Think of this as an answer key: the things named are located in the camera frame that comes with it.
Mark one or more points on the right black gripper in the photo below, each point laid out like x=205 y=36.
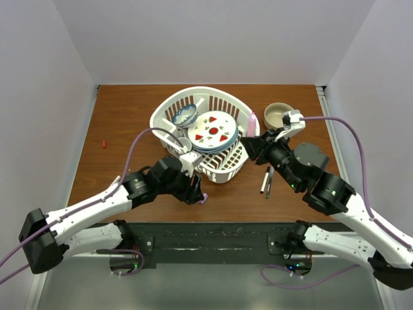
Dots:
x=258 y=147

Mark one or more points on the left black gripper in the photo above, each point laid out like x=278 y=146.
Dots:
x=191 y=194

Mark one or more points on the purple highlighter cap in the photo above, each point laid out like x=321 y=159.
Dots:
x=205 y=197

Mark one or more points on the white pen with black tip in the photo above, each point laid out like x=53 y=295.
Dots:
x=265 y=180

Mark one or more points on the pink highlighter pen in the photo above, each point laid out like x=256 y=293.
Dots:
x=251 y=132

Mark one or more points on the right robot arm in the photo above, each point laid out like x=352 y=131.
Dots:
x=303 y=168

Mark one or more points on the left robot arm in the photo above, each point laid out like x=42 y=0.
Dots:
x=49 y=238

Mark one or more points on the beige ceramic bowl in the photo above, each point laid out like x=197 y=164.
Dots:
x=273 y=115

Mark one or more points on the small white cup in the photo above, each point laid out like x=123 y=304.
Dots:
x=184 y=145

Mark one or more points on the watermelon pattern plate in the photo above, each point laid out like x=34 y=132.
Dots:
x=213 y=118

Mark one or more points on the white plastic dish basket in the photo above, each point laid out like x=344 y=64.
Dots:
x=220 y=167

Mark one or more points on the blue white patterned bowl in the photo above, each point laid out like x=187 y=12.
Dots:
x=186 y=116

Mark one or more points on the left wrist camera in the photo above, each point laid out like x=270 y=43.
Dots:
x=189 y=162

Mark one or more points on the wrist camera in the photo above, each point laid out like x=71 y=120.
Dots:
x=189 y=162
x=292 y=124

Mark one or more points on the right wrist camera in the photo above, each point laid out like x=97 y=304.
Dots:
x=292 y=124

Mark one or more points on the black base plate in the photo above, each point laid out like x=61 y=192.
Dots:
x=210 y=243

